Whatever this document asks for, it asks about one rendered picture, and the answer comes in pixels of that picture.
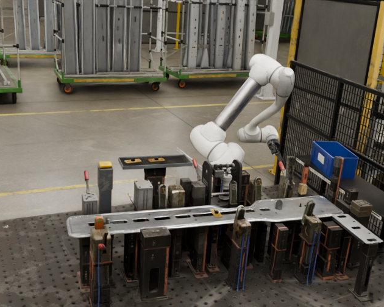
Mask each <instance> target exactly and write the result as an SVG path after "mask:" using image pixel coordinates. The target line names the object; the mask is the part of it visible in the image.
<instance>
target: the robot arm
mask: <svg viewBox="0 0 384 307"><path fill-rule="evenodd" d="M249 67H250V69H251V70H250V73H249V78H248V79H247V80H246V81H245V83H244V84H243V85H242V87H241V88H240V89H239V90H238V91H237V93H236V94H235V95H234V97H233V98H232V100H231V101H230V102H229V103H228V104H227V106H226V107H225V108H224V109H223V111H222V112H221V113H220V115H219V116H218V117H217V118H216V119H215V121H214V122H208V123H207V124H206V125H198V126H197V127H195V128H194V129H193V130H192V131H191V133H190V140H191V143H192V145H193V146H194V148H195V149H196V150H197V151H198V152H199V153H200V154H201V155H202V156H203V157H205V158H206V159H207V160H208V161H209V162H210V163H211V164H226V163H228V164H231V163H232V161H233V160H239V161H240V162H241V163H242V162H243V160H244V154H245V153H244V151H243V149H242V148H241V147H240V146H239V145H238V144H237V143H228V144H226V143H224V140H225V138H226V130H227V129H228V128H229V127H230V125H231V124H232V123H233V121H234V120H235V119H236V118H237V117H238V115H239V114H240V113H241V112H242V111H243V109H244V108H245V106H246V105H247V104H248V103H249V102H250V100H251V99H252V98H253V97H254V96H255V94H256V93H257V91H258V90H259V89H260V88H261V87H262V86H265V85H266V84H268V83H270V84H271V85H272V86H273V87H274V88H275V89H276V99H275V102H274V103H273V104H272V105H271V106H270V107H268V108H267V109H266V110H264V111H263V112H261V113H260V114H259V115H257V116H256V117H255V118H254V119H253V120H251V122H250V123H249V124H248V125H247V126H245V127H244V128H241V129H239V130H238V131H237V133H238V139H239V140H240V141H242V142H244V143H266V144H267V146H268V147H269V149H270V150H271V153H272V155H273V154H275V155H276V156H277V158H278V159H279V162H280V161H281V162H282V163H283V166H284V167H285V162H284V160H283V158H282V156H281V153H280V152H279V147H280V145H279V144H280V142H279V135H278V133H277V130H276V129H275V128H274V127H273V126H271V125H268V126H266V127H265V128H262V129H259V128H258V125H259V123H261V122H263V121H264V120H266V119H268V118H269V117H271V116H272V115H274V114H275V113H277V112H278V111H279V110H280V109H281V108H282V107H283V106H284V105H285V102H286V101H287V99H288V98H289V96H290V94H291V92H292V90H293V87H294V81H295V76H294V71H293V70H292V69H291V68H287V67H283V66H282V65H281V64H280V63H278V62H277V61H275V60H274V59H273V58H271V57H269V56H267V55H264V54H256V55H254V56H253V57H252V58H251V60H250V63H249Z"/></svg>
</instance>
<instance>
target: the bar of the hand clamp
mask: <svg viewBox="0 0 384 307"><path fill-rule="evenodd" d="M295 162H296V159H295V158H294V157H293V156H289V157H286V175H285V182H286V183H287V189H288V181H289V180H290V184H291V186H290V188H293V173H294V163H295Z"/></svg>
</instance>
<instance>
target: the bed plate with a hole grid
mask: <svg viewBox="0 0 384 307"><path fill-rule="evenodd" d="M278 191H279V185H272V186H262V191H261V199H262V200H268V199H277V196H278ZM80 215H82V210H77V211H68V212H62V213H54V214H44V215H39V216H30V217H21V218H16V219H6V220H1V221H0V307H91V304H89V302H90V299H89V296H90V293H86V294H82V293H80V287H79V282H78V277H77V272H78V271H80V245H79V238H72V237H70V236H69V235H68V230H67V226H66V220H67V218H69V217H71V216H80ZM265 223H266V224H267V225H268V226H267V235H266V244H265V253H264V260H263V262H262V263H258V262H257V260H256V259H255V258H254V256H253V261H252V263H251V264H252V266H253V268H252V269H246V275H245V281H244V283H245V285H244V286H246V288H247V290H245V291H233V290H232V289H230V287H228V285H226V283H225V281H224V280H225V279H226V278H228V273H229V272H228V270H227V269H226V267H225V266H224V265H223V263H222V262H221V257H222V250H217V253H216V265H217V267H218V269H219V270H220V272H209V271H208V269H207V268H206V266H205V267H204V270H205V272H206V274H207V275H208V278H201V279H197V278H195V276H194V275H193V273H192V271H191V269H190V268H189V266H188V264H187V262H186V260H187V259H189V258H190V252H189V251H188V250H187V249H182V250H181V254H182V257H181V258H182V259H180V266H181V268H182V270H183V272H184V274H185V275H186V277H185V278H178V279H173V280H167V286H168V287H169V288H170V290H171V292H172V294H173V296H174V298H173V299H170V300H162V301H157V302H148V303H140V304H136V303H135V302H134V300H133V297H132V294H131V291H137V290H140V288H139V287H133V288H127V287H126V284H125V281H124V278H123V275H122V272H121V269H120V268H121V267H124V234H121V235H114V239H113V256H112V274H113V277H114V280H115V285H113V286H110V298H111V299H112V304H110V306H111V307H384V253H376V256H374V261H373V264H372V270H371V275H370V278H369V283H368V289H367V291H366V292H365V293H366V294H367V295H368V296H369V297H370V298H371V301H368V302H360V301H359V300H358V299H357V298H356V297H355V296H354V295H353V294H352V293H351V292H350V291H349V290H348V289H349V288H352V287H355V282H356V278H357V273H358V267H357V268H351V269H348V268H347V267H346V268H345V271H344V273H345V274H346V275H347V276H348V277H349V279H348V280H341V281H340V280H338V279H337V278H336V277H335V279H332V280H329V281H326V280H321V279H320V278H319V277H318V276H316V274H313V285H308V286H305V287H300V286H299V282H298V280H297V279H296V278H294V276H292V274H293V273H295V268H296V261H297V258H295V259H290V261H291V264H282V276H281V279H282V281H284V284H283V283H278V284H277V283H272V282H270V281H269V280H267V278H266V277H265V275H266V274H267V273H268V271H269V264H270V263H271V262H269V261H268V260H267V259H266V258H265V257H266V255H268V254H267V250H268V241H269V232H270V228H271V222H265Z"/></svg>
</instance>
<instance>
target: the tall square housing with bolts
mask: <svg viewBox="0 0 384 307"><path fill-rule="evenodd" d="M152 196H153V186H152V185H151V183H150V181H149V180H135V181H134V192H133V203H134V211H142V210H152ZM145 221H149V220H148V219H137V220H135V222H145ZM138 242H139V240H138ZM137 263H138V255H137Z"/></svg>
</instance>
